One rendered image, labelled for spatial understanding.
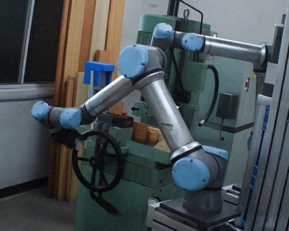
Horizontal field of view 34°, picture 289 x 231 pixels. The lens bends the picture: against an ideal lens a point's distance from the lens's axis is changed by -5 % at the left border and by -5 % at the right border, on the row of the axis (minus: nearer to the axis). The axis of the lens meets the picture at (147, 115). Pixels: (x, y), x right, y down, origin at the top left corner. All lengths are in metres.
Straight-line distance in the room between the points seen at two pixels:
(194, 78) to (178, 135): 0.94
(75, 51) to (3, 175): 1.13
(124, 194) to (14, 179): 1.67
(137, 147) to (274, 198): 0.79
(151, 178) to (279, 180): 0.74
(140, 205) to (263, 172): 0.77
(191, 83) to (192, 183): 1.02
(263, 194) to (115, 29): 2.89
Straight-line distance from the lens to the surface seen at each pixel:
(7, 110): 3.66
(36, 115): 1.91
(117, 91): 1.87
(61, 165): 3.88
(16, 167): 3.89
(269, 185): 1.80
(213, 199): 1.75
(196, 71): 2.52
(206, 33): 2.61
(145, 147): 2.29
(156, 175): 2.28
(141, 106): 2.42
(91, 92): 3.32
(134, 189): 2.36
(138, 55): 1.64
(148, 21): 2.37
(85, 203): 2.55
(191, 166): 1.57
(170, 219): 1.83
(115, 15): 4.39
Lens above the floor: 1.40
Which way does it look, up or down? 9 degrees down
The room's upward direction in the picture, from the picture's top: 9 degrees clockwise
